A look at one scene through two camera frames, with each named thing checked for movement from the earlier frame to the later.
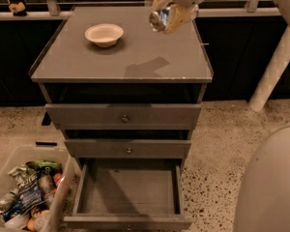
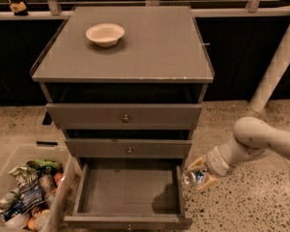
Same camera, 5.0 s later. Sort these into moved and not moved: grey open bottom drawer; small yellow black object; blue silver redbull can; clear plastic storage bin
Moved: blue silver redbull can
Not moved: grey open bottom drawer; small yellow black object; clear plastic storage bin
